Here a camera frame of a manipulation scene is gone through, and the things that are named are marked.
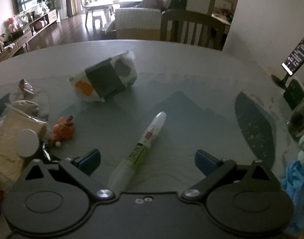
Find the beige sponge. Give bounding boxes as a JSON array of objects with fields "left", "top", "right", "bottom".
[{"left": 0, "top": 111, "right": 48, "bottom": 181}]

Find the grey white pouch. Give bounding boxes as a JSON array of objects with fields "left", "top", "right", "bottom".
[{"left": 11, "top": 100, "right": 39, "bottom": 116}]

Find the blue cloth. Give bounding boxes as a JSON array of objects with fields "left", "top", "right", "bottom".
[{"left": 280, "top": 160, "right": 304, "bottom": 236}]

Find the small red white packet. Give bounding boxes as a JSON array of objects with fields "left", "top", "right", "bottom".
[{"left": 18, "top": 79, "right": 34, "bottom": 95}]

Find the dark box by phone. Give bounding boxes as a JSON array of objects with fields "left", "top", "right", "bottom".
[{"left": 283, "top": 77, "right": 304, "bottom": 110}]

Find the wooden dining chair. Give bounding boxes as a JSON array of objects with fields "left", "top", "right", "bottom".
[{"left": 160, "top": 9, "right": 225, "bottom": 50}]

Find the wooden TV cabinet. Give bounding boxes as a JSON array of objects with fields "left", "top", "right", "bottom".
[{"left": 0, "top": 10, "right": 58, "bottom": 62}]

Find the smartphone on stand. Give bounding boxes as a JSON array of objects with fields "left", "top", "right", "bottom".
[{"left": 271, "top": 38, "right": 304, "bottom": 90}]

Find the small white stool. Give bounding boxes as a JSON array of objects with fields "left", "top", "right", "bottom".
[{"left": 92, "top": 15, "right": 103, "bottom": 28}]

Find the cream yellow sofa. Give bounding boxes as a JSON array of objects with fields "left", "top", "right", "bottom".
[{"left": 114, "top": 0, "right": 187, "bottom": 40}]

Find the coffee table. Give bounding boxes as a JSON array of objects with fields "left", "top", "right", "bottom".
[{"left": 81, "top": 0, "right": 115, "bottom": 25}]

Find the orange toy keychain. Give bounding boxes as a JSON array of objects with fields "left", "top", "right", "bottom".
[{"left": 48, "top": 116, "right": 75, "bottom": 147}]

